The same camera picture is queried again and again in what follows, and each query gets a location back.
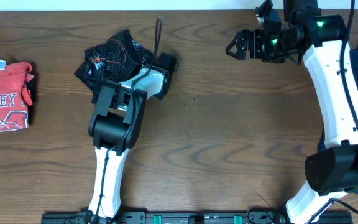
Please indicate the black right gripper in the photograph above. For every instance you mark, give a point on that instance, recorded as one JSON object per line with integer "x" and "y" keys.
{"x": 256, "y": 37}

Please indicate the black cycling jersey orange lines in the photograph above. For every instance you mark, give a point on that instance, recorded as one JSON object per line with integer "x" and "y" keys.
{"x": 118, "y": 59}

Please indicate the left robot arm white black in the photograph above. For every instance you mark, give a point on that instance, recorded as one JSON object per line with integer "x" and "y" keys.
{"x": 115, "y": 126}

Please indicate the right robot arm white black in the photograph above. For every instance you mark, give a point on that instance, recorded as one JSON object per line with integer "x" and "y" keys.
{"x": 320, "y": 42}

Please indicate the red folded printed t-shirt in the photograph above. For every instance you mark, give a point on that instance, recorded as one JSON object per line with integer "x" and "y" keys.
{"x": 15, "y": 97}

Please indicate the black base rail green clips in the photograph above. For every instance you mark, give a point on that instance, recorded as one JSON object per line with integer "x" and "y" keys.
{"x": 140, "y": 217}

